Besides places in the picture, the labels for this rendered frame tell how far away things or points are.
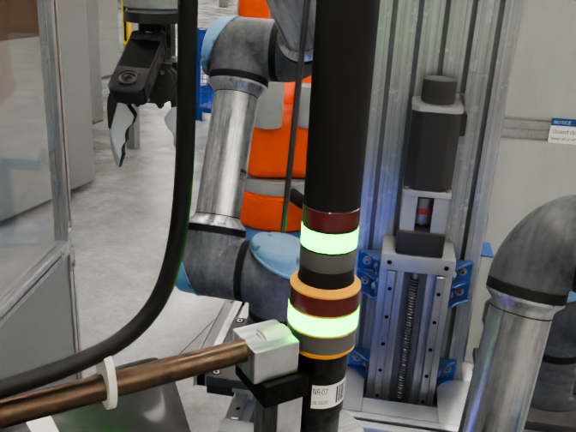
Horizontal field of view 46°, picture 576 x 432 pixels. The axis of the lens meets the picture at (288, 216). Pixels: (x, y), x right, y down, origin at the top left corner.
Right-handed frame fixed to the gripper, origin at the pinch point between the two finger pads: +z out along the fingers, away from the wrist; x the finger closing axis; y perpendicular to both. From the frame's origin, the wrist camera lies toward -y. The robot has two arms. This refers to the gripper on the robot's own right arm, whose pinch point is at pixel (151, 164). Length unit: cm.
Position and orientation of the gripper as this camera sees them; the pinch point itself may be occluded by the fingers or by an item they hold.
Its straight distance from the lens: 95.2
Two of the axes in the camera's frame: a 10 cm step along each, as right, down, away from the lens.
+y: 0.8, -3.6, 9.3
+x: -10.0, -0.8, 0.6
